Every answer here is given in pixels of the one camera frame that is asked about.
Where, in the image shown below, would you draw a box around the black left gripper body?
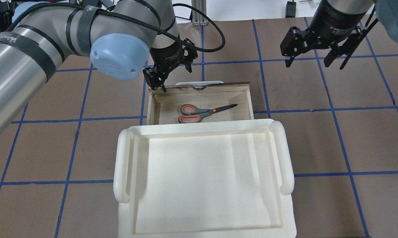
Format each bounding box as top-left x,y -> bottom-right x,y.
143,39 -> 194,81

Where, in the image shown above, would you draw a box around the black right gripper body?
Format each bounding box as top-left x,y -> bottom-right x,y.
282,7 -> 378,56

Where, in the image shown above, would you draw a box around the white drawer handle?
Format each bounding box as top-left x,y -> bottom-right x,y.
176,80 -> 224,87

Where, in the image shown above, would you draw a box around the wooden drawer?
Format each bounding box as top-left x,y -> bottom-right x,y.
146,82 -> 254,125

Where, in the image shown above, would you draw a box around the grey orange scissors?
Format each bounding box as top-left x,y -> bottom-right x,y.
178,104 -> 238,124

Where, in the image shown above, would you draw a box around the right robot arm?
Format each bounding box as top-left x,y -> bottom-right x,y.
280,0 -> 398,69

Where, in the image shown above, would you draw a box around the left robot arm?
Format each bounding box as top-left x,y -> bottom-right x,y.
0,0 -> 199,134

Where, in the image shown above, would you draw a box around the black power adapter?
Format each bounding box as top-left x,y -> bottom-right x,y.
285,0 -> 296,18

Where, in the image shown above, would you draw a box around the aluminium frame post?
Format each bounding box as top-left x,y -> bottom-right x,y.
191,0 -> 208,27

